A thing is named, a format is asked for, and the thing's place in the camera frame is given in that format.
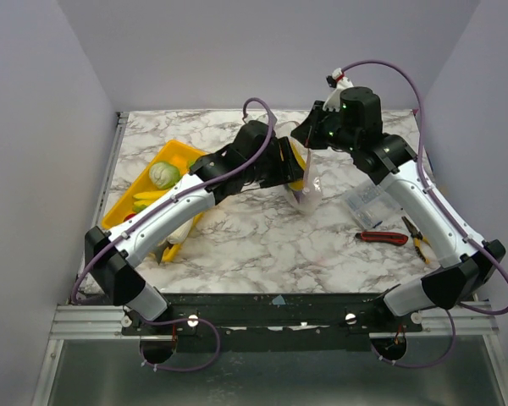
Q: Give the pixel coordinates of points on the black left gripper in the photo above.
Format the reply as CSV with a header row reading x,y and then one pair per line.
x,y
286,171

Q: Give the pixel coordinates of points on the yellow black pliers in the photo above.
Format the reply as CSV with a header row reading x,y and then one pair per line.
x,y
417,239

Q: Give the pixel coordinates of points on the clear plastic screw box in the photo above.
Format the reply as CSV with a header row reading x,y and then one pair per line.
x,y
370,205

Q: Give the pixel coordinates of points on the clear zip top bag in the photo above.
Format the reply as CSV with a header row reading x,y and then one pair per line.
x,y
312,182

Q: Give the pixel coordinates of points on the yellow plastic tray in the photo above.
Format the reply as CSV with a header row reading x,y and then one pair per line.
x,y
174,152

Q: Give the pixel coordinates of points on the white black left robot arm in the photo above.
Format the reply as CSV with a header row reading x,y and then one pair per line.
x,y
255,156

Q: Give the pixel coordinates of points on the green toy celery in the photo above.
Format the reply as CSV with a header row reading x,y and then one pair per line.
x,y
179,235

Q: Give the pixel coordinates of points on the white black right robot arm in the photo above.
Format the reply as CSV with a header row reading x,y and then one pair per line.
x,y
464,257

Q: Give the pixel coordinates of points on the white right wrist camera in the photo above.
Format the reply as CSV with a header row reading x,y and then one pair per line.
x,y
337,82

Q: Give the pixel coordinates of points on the red toy tomato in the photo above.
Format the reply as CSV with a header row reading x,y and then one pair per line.
x,y
128,217

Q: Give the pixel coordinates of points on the red black utility knife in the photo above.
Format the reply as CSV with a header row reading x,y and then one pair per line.
x,y
396,239

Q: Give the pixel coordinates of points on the grey toy fish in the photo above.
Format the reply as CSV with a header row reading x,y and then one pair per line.
x,y
161,250

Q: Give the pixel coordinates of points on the black mounting rail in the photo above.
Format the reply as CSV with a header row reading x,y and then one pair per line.
x,y
272,322

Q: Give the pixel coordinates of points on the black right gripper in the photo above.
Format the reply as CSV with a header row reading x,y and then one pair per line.
x,y
311,128

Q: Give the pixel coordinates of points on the green toy cabbage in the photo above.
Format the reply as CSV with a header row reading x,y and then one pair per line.
x,y
164,175

